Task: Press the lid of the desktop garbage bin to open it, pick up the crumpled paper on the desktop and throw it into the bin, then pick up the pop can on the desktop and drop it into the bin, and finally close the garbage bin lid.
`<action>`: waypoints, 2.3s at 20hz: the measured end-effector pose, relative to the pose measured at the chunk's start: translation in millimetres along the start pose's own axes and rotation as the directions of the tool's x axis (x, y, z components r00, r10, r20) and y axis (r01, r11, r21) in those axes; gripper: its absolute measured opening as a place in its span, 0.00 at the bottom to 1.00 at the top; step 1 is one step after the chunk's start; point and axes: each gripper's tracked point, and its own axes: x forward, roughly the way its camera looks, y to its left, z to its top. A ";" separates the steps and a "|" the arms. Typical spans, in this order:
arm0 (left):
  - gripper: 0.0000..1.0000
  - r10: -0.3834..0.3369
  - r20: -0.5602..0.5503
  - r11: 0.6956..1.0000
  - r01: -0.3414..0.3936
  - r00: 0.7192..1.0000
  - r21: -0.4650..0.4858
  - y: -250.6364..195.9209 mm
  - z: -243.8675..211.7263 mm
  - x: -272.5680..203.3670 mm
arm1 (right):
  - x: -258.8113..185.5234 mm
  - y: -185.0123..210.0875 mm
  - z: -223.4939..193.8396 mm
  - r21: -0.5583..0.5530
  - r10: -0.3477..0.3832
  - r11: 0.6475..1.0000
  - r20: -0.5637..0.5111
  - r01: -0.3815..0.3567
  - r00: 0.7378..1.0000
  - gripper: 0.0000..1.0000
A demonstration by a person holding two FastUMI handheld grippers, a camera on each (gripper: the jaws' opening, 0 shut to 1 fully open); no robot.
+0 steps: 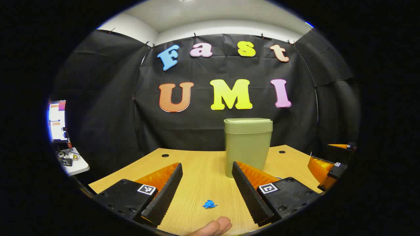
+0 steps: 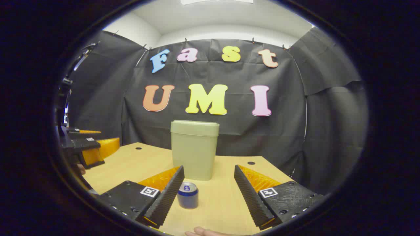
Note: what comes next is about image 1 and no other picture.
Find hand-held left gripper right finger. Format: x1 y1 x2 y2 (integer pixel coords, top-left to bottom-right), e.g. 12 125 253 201
232 161 324 227

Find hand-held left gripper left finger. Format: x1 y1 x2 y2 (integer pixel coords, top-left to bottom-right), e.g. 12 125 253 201
94 162 183 228

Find green desktop garbage bin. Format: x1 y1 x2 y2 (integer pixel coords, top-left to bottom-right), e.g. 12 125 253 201
224 118 273 178

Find wooden desktop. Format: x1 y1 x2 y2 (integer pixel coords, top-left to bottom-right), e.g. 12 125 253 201
88 145 324 236

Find white side table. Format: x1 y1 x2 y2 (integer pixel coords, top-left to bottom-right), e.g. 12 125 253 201
56 147 90 176

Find computer monitor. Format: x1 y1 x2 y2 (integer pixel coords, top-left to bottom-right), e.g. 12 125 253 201
48 100 68 143

